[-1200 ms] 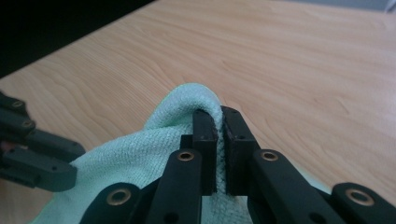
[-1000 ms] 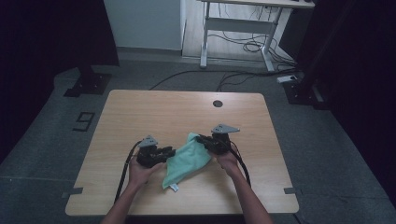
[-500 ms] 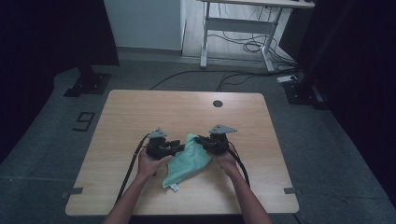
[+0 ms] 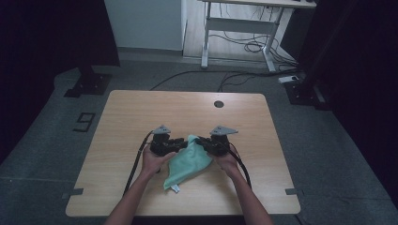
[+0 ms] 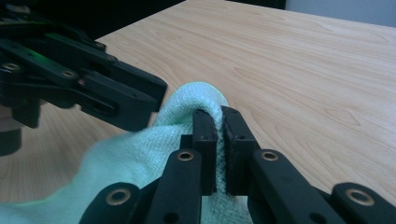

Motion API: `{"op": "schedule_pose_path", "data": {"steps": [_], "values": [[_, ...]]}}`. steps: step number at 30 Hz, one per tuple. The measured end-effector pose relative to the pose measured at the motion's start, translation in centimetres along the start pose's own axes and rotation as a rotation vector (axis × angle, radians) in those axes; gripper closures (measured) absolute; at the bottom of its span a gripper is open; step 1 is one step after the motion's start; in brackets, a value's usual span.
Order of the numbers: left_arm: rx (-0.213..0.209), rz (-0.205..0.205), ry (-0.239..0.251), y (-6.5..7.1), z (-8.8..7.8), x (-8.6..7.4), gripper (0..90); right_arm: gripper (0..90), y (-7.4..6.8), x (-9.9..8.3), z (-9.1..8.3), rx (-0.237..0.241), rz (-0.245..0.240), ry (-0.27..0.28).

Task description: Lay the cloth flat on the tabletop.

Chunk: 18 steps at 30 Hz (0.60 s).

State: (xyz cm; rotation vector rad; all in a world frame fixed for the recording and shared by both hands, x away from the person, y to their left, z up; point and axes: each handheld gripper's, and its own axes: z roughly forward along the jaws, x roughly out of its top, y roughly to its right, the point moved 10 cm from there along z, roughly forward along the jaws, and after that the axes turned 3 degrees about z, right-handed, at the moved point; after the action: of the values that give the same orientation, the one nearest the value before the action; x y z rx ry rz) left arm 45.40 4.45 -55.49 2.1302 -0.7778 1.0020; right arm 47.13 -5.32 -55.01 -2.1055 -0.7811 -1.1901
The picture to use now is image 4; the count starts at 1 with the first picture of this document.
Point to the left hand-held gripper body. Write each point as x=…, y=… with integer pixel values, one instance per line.
x=161, y=145

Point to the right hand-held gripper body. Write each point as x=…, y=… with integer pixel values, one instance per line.
x=220, y=145

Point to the green cloth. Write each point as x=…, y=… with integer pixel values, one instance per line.
x=187, y=165

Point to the person's left hand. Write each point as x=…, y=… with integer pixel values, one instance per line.
x=151, y=164

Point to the person's right hand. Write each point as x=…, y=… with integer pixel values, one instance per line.
x=230, y=164

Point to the grey tape strip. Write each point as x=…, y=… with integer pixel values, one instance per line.
x=73, y=192
x=293, y=191

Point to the black stand base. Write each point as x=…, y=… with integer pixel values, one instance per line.
x=302, y=93
x=90, y=84

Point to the white power strip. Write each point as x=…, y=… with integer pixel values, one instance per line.
x=288, y=79

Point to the dark curtain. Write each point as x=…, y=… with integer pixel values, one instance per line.
x=359, y=78
x=47, y=47

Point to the white metal frame desk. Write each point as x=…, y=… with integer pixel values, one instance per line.
x=241, y=25

